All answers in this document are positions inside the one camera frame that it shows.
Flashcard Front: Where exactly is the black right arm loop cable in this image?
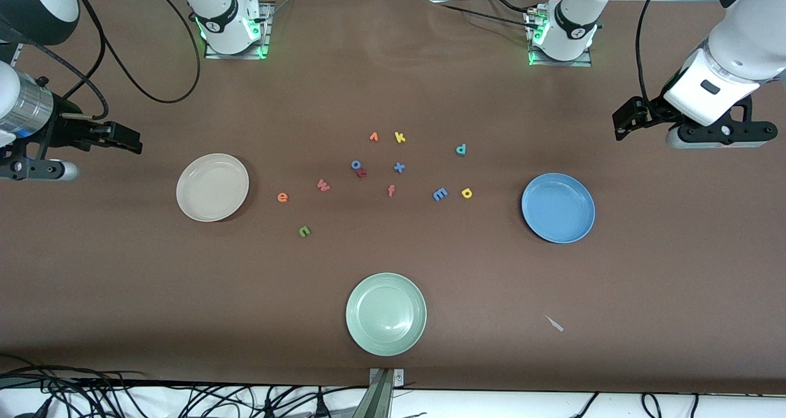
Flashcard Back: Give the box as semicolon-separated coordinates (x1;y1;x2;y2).
72;0;202;104

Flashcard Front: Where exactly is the pale green round plate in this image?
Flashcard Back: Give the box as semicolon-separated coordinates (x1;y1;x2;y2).
346;273;427;357

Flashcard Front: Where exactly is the grey metal camera mount bracket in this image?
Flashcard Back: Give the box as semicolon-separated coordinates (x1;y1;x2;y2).
353;368;405;418

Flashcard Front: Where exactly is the blue round plate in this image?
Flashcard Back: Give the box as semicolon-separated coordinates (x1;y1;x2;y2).
521;173;596;244

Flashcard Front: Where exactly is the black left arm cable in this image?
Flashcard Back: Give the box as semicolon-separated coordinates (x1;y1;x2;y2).
636;0;667;117

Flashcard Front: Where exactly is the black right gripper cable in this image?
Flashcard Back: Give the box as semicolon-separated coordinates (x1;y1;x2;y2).
28;37;110;121

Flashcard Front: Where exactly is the beige round plate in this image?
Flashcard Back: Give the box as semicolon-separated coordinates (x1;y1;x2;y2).
176;153;250;222

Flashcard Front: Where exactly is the black cable on table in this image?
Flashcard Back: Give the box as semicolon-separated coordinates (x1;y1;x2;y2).
430;0;544;31

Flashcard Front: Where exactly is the brown paper table cover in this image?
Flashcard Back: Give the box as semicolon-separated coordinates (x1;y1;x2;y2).
0;0;786;394

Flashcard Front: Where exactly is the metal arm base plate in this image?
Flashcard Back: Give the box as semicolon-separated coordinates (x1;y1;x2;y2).
204;2;274;60
525;7;593;68

